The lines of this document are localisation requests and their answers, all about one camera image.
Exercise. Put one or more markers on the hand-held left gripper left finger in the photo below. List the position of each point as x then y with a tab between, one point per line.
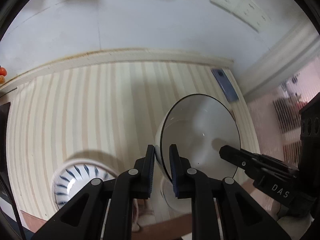
150	172

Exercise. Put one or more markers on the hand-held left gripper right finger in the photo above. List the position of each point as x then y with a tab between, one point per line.
175	173

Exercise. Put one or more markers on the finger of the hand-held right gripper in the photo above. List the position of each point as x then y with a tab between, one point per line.
240	158

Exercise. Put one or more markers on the dark rimmed white bowl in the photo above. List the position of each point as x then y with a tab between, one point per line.
200	120

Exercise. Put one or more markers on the blue striped white plate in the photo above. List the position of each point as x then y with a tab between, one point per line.
75	177

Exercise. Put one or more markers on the patterned glass sliding door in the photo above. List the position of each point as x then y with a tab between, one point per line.
275	92

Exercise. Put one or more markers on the blue smartphone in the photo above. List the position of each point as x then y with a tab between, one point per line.
225	85

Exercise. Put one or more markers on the striped cat print tablecloth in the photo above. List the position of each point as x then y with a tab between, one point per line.
87	105

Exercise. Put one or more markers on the black induction cooktop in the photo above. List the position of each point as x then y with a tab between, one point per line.
3	130

